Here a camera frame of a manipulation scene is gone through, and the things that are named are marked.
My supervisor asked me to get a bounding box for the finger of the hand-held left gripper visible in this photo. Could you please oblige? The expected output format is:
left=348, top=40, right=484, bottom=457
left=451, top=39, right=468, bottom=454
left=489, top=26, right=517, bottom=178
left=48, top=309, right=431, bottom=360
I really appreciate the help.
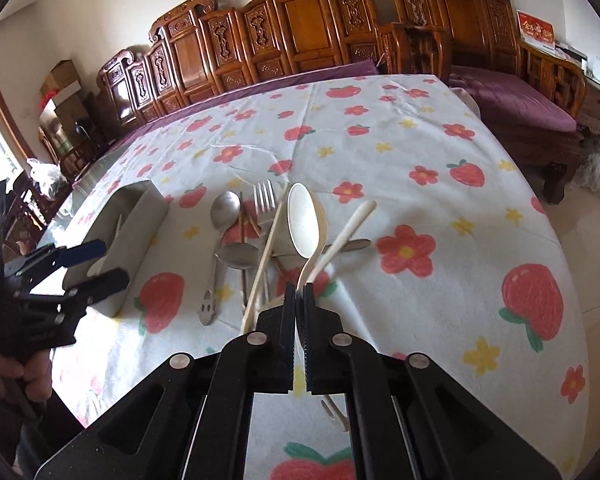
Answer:
left=15, top=268, right=131, bottom=312
left=4, top=239, right=107, bottom=282

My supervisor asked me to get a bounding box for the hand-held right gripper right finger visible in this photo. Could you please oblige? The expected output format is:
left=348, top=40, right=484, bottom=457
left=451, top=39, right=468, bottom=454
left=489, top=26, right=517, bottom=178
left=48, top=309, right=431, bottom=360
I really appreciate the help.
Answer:
left=301, top=282, right=565, bottom=480

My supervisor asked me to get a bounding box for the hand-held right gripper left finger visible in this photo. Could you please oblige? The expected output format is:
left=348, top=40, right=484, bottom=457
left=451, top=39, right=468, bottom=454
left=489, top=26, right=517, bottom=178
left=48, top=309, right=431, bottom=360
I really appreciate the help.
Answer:
left=34, top=282, right=301, bottom=480

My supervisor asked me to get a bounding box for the grey utensil box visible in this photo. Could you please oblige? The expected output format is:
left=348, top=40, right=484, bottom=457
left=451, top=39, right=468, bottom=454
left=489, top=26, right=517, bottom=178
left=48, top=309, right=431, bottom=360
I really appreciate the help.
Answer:
left=62, top=180, right=171, bottom=319

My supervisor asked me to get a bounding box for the metal spoon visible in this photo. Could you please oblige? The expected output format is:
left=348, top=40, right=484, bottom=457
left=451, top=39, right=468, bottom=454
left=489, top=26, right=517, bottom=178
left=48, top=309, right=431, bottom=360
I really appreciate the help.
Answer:
left=215, top=238, right=372, bottom=269
left=196, top=191, right=242, bottom=327

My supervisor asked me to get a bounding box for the cream plastic spoon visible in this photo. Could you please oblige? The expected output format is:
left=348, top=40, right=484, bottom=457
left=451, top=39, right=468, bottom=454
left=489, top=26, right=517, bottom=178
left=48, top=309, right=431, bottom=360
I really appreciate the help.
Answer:
left=286, top=181, right=328, bottom=397

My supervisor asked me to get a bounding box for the brown wooden chopstick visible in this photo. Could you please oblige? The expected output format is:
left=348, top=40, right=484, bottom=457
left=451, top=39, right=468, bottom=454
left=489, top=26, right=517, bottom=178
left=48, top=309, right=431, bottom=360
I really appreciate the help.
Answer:
left=237, top=190, right=251, bottom=307
left=246, top=210, right=292, bottom=293

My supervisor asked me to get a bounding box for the metal fork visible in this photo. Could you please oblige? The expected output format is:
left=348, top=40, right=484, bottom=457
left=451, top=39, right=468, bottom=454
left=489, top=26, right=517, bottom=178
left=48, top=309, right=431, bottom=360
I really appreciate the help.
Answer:
left=252, top=179, right=280, bottom=256

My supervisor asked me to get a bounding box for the person's left hand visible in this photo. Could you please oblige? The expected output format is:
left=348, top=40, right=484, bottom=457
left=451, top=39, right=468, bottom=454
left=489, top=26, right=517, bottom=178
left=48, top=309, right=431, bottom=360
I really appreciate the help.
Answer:
left=0, top=349, right=54, bottom=405

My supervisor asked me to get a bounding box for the white plastic bag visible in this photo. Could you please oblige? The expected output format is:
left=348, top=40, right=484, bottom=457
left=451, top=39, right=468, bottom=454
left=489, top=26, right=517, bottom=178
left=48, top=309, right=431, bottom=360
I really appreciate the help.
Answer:
left=27, top=157, right=63, bottom=196

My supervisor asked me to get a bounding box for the wooden chair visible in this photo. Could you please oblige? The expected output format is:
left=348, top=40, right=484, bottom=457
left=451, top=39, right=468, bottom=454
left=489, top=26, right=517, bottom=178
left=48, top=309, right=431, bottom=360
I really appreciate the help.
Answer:
left=37, top=125, right=98, bottom=181

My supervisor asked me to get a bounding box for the strawberry flower printed tablecloth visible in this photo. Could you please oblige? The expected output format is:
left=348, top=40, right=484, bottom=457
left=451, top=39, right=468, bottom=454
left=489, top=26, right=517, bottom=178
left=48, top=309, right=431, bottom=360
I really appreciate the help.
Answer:
left=0, top=74, right=591, bottom=480

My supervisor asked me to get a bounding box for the purple sofa bench cushion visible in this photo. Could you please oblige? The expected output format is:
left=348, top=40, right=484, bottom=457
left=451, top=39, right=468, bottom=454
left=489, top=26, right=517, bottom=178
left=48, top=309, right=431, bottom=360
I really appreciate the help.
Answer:
left=115, top=59, right=381, bottom=146

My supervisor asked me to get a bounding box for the purple armchair cushion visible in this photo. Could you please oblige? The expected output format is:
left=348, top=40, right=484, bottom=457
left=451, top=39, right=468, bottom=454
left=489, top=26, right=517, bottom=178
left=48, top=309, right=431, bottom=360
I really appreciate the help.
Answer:
left=450, top=65, right=578, bottom=133

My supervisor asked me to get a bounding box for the carved wooden sofa bench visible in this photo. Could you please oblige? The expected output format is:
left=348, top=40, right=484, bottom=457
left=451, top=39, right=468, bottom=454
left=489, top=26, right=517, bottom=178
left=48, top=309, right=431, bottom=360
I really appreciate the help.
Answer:
left=96, top=0, right=396, bottom=133

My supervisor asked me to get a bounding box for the grey fluffy mop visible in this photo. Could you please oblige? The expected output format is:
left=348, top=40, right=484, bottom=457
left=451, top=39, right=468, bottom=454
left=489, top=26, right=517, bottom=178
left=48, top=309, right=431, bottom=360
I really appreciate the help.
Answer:
left=580, top=137, right=600, bottom=193

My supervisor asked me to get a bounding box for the carved wooden armchair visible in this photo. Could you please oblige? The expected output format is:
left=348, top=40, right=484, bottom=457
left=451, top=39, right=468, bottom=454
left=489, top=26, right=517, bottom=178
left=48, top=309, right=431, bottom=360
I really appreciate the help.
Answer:
left=377, top=0, right=588, bottom=206

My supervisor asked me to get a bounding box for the wooden side table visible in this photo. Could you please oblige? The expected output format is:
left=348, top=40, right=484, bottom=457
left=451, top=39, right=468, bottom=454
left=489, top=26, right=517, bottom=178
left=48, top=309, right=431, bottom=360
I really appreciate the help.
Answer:
left=577, top=80, right=600, bottom=146

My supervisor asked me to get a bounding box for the red desk calendar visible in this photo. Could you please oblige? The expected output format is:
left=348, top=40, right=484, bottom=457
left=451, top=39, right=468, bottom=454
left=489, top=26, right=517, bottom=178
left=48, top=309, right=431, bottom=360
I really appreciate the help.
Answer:
left=517, top=9, right=556, bottom=51

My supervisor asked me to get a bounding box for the wooden door frame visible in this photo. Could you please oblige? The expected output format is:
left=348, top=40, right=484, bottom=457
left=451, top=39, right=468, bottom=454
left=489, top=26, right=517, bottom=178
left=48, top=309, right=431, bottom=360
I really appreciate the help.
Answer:
left=0, top=42, right=36, bottom=161

